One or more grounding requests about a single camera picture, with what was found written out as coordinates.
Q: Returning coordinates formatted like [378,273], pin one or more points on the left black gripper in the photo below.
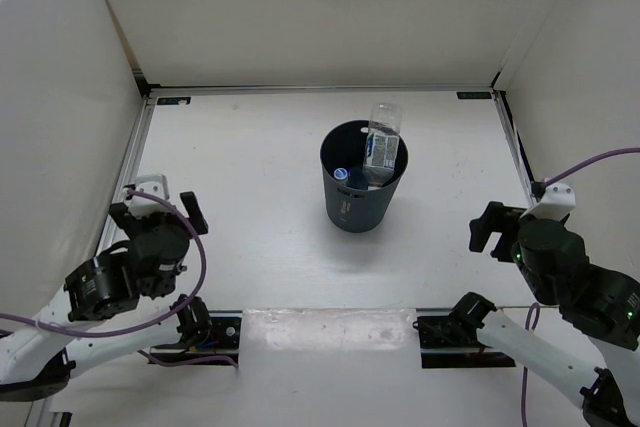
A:
[134,225]

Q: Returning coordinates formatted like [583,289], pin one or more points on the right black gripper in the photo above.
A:
[499,219]

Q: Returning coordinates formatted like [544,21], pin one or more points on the blue label water bottle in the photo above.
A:
[352,178]

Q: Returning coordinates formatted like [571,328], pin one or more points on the clear bottle with label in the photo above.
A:
[382,143]

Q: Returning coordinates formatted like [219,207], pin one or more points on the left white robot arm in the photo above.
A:
[35,360]

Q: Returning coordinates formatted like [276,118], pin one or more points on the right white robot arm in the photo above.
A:
[600,303]

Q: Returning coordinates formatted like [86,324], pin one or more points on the dark grey plastic bin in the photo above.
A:
[355,211]

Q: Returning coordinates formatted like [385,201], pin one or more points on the left dark corner sticker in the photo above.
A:
[173,101]

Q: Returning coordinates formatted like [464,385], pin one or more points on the dark corner sticker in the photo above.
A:
[474,95]
[173,101]

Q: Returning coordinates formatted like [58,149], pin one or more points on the right dark corner sticker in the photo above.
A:
[474,95]

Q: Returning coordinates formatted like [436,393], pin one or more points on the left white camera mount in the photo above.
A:
[155,185]

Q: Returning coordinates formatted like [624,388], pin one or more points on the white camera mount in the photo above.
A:
[155,185]
[551,201]

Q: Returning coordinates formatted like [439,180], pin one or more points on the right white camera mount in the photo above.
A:
[551,201]

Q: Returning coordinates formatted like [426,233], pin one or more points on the left aluminium rail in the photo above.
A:
[127,173]

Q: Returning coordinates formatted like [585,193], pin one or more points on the aluminium rail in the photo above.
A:
[514,142]
[127,173]

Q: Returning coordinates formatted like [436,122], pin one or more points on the right aluminium rail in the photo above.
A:
[514,142]

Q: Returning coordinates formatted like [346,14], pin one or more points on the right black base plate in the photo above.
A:
[444,344]

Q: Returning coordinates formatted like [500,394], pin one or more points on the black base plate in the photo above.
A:
[223,340]
[444,344]

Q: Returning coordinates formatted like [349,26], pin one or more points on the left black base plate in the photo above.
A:
[223,340]

